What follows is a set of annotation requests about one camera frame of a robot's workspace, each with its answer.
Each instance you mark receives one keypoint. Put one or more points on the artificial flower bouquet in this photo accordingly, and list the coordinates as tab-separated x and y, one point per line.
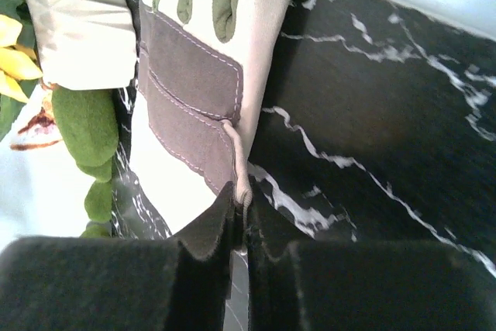
86	119

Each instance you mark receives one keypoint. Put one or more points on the work glove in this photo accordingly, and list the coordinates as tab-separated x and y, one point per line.
203	69

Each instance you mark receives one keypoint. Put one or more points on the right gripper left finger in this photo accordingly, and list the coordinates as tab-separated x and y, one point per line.
180	283

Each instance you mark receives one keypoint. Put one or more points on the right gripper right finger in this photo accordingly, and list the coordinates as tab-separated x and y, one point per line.
298	283

